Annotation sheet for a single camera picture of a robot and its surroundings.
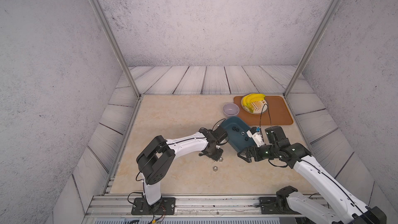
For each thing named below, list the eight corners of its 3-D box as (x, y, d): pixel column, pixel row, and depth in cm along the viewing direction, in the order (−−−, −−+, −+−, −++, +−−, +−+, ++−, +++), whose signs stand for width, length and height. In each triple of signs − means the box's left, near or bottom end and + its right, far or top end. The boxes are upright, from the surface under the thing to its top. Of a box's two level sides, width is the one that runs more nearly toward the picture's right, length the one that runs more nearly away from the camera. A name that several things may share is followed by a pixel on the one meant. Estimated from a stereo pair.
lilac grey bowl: (223, 120, 108) (224, 115, 104) (222, 107, 115) (222, 102, 111) (239, 119, 108) (241, 115, 104) (237, 107, 115) (238, 102, 111)
